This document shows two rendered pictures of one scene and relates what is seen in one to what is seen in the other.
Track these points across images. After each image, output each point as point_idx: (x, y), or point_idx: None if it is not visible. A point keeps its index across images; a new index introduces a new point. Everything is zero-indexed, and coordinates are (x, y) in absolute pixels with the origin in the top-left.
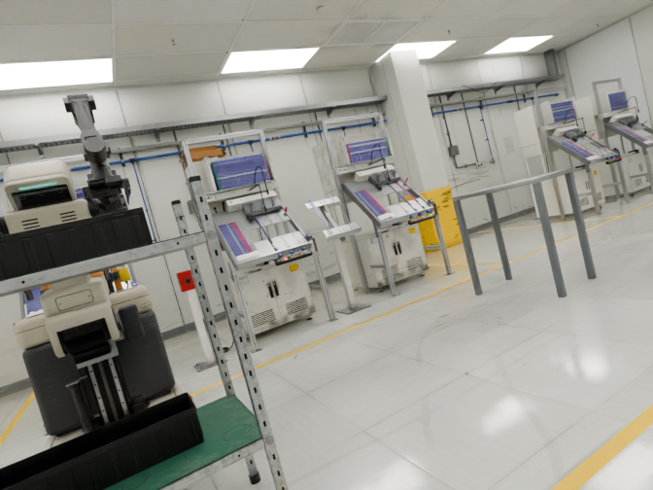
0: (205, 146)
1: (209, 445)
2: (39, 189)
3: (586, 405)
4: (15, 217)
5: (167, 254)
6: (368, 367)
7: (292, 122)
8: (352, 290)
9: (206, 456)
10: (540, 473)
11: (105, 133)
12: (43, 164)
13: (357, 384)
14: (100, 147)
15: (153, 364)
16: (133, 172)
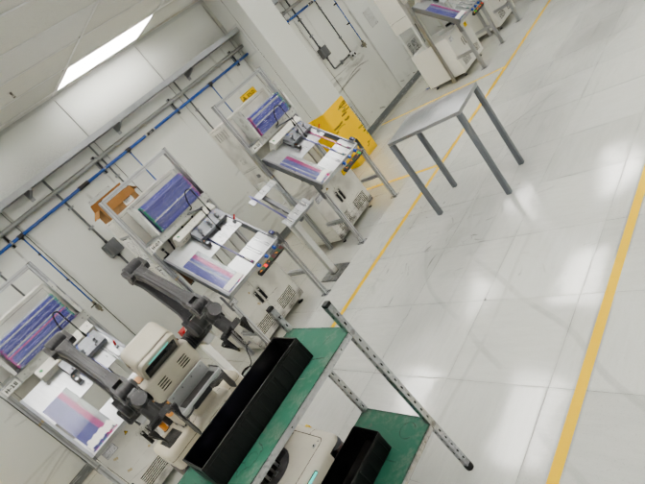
0: (110, 189)
1: (399, 447)
2: (158, 354)
3: (575, 291)
4: (152, 384)
5: (113, 309)
6: (405, 327)
7: (156, 104)
8: (326, 257)
9: (406, 453)
10: (574, 351)
11: None
12: (144, 334)
13: (409, 346)
14: (219, 307)
15: None
16: (28, 248)
